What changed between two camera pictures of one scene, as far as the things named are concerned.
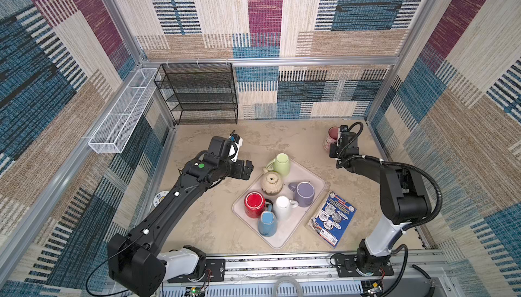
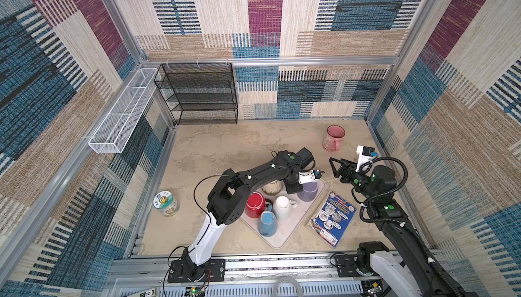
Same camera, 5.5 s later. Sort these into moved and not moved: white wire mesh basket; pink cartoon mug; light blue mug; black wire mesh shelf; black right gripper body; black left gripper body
Moved: black right gripper body; black left gripper body
Not moved: white wire mesh basket; black wire mesh shelf; pink cartoon mug; light blue mug
